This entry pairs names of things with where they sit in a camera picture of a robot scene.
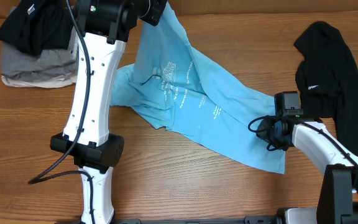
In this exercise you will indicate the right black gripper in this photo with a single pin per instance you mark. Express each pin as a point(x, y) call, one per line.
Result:
point(263, 134)

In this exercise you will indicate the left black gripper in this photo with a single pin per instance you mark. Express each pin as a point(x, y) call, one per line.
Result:
point(151, 15)

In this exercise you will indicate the light blue t-shirt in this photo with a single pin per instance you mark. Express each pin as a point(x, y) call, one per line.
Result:
point(174, 86)

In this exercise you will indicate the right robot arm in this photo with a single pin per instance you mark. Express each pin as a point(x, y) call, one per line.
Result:
point(338, 199)

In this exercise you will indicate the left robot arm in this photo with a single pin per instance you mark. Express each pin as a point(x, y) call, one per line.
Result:
point(104, 28)

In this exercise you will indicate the black unfolded garment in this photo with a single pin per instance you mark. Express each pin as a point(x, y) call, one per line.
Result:
point(327, 79)

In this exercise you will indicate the beige folded garment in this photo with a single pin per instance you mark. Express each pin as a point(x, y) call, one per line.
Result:
point(55, 82)

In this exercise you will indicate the grey folded garment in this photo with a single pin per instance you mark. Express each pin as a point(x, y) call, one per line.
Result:
point(49, 64)

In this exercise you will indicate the black folded garment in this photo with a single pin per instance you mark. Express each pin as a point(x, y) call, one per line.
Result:
point(37, 25)

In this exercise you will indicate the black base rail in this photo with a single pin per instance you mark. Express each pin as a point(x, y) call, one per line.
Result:
point(246, 220)

